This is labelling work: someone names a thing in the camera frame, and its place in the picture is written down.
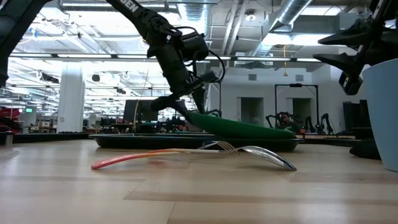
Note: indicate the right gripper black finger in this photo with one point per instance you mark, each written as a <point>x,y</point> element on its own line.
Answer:
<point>345,62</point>
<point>354,34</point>

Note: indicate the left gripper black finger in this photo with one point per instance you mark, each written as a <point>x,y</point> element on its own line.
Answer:
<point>200,101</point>
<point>169,102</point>

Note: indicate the green plastic plate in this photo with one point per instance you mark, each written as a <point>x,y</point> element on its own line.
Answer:
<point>236,127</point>

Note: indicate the light blue plastic cup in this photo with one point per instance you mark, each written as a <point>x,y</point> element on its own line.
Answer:
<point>384,118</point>

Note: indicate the black background robot arm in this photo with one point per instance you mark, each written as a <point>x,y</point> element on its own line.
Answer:
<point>281,119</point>
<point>326,123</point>

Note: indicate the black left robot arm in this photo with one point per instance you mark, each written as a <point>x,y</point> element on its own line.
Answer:
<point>140,18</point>

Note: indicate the dark green serving tray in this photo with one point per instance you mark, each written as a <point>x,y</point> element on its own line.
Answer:
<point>149,141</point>

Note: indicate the black computer monitor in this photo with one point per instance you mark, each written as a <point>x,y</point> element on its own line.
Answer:
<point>146,110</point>

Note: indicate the black storage cabinet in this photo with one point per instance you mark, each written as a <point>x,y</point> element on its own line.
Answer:
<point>356,118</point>

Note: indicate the black oven mitt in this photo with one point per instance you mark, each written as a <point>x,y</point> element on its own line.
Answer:
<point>365,151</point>

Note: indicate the white building column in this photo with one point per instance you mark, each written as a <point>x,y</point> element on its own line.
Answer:
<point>71,99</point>

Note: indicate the green exit sign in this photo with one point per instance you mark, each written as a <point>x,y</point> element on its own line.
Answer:
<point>29,110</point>

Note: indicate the red background object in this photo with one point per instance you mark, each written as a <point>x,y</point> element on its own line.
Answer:
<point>9,113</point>

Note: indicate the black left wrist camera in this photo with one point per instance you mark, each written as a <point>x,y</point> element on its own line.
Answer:
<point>194,46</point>

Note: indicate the silver ventilation duct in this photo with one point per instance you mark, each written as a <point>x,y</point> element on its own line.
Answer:
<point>289,12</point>

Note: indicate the black gantry frame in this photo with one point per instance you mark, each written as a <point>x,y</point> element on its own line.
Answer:
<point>276,99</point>

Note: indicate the black aluminium table frame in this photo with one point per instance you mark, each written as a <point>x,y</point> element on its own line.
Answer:
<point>46,137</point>

